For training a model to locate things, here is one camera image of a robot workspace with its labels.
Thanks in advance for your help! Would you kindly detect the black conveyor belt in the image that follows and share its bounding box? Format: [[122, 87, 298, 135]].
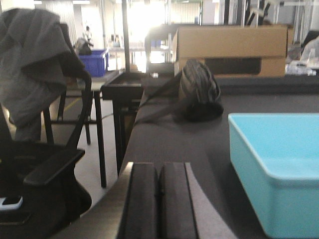
[[52, 74, 319, 239]]

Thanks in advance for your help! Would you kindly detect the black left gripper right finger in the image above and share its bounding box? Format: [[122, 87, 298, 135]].
[[159, 162, 198, 239]]

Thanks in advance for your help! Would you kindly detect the blue crate in background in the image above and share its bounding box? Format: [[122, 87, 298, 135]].
[[79, 50, 109, 77]]

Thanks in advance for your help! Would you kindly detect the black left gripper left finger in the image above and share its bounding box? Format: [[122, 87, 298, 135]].
[[118, 162, 159, 239]]

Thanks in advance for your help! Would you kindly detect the light blue plastic bin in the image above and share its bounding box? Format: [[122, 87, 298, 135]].
[[228, 113, 319, 239]]

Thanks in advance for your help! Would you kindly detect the dark helmet with straps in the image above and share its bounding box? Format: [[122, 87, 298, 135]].
[[135, 59, 224, 124]]

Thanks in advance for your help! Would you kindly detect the black side table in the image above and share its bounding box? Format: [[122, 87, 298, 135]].
[[92, 70, 146, 174]]

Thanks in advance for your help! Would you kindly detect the black office chair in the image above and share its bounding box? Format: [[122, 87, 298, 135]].
[[0, 22, 93, 239]]

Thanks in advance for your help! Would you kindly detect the cardboard box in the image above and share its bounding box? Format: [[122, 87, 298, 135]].
[[172, 24, 292, 77]]

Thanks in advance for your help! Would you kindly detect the beige jacket on chair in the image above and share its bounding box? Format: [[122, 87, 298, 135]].
[[0, 8, 85, 141]]

